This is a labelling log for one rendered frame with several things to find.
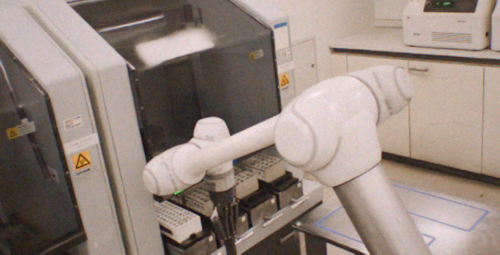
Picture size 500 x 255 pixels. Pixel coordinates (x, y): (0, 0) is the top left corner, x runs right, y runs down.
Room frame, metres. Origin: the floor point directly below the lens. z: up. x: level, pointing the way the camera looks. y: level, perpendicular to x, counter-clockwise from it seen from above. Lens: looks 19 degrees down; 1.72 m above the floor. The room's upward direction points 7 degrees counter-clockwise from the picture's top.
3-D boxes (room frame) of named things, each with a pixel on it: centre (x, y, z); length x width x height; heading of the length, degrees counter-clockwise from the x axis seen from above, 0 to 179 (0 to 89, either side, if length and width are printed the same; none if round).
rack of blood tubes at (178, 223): (1.61, 0.34, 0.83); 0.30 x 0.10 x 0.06; 42
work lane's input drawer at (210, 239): (1.71, 0.43, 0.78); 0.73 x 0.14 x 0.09; 42
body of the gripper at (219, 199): (1.37, 0.11, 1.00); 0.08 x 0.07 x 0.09; 144
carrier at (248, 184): (1.74, 0.05, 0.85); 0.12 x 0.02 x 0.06; 131
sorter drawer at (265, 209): (1.91, 0.20, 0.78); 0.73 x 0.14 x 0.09; 42
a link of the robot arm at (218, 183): (1.37, 0.11, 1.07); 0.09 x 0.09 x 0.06
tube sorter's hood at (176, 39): (1.87, 0.26, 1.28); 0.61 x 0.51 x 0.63; 132
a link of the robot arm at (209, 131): (1.37, 0.12, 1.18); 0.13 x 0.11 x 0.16; 135
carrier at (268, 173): (1.84, -0.07, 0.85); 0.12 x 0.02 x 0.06; 131
